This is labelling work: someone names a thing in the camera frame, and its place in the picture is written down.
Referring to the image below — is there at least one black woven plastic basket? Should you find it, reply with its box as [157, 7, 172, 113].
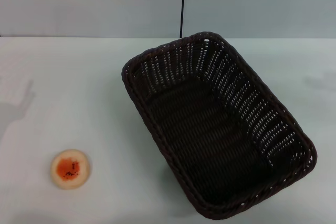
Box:
[121, 31, 318, 220]

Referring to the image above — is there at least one round bun with orange centre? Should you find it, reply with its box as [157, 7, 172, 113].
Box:
[50, 149, 92, 190]

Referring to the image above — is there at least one thin black vertical cable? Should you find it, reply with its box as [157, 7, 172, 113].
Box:
[180, 0, 186, 38]

